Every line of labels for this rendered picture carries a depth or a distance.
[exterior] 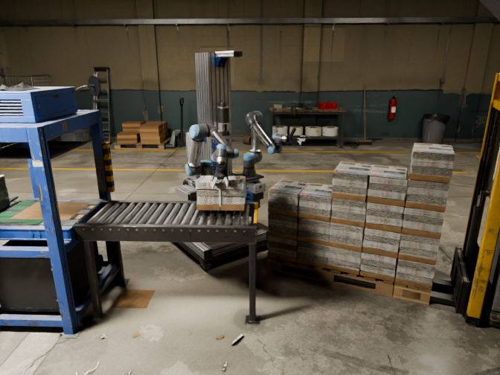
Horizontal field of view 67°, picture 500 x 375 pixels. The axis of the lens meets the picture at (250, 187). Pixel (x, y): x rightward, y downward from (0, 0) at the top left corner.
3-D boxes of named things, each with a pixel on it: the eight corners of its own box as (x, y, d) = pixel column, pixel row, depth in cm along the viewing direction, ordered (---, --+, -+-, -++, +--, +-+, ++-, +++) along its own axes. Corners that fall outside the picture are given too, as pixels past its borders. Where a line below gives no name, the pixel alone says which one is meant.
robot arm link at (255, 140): (246, 164, 397) (246, 111, 380) (253, 161, 409) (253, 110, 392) (257, 165, 391) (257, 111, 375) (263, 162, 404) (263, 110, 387)
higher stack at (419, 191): (394, 275, 359) (412, 141, 319) (428, 282, 348) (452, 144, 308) (391, 297, 325) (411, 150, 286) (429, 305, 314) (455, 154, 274)
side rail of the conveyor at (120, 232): (257, 240, 278) (257, 225, 274) (256, 243, 273) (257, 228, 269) (78, 237, 283) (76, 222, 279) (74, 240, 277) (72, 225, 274)
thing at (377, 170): (373, 165, 336) (373, 164, 336) (407, 168, 326) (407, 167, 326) (368, 175, 304) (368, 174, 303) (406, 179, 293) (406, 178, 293)
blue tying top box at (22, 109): (78, 111, 306) (74, 86, 300) (36, 122, 249) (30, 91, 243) (24, 111, 307) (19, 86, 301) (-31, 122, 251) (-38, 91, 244)
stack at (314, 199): (279, 252, 403) (281, 178, 377) (395, 275, 359) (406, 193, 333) (266, 270, 369) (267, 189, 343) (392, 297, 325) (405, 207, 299)
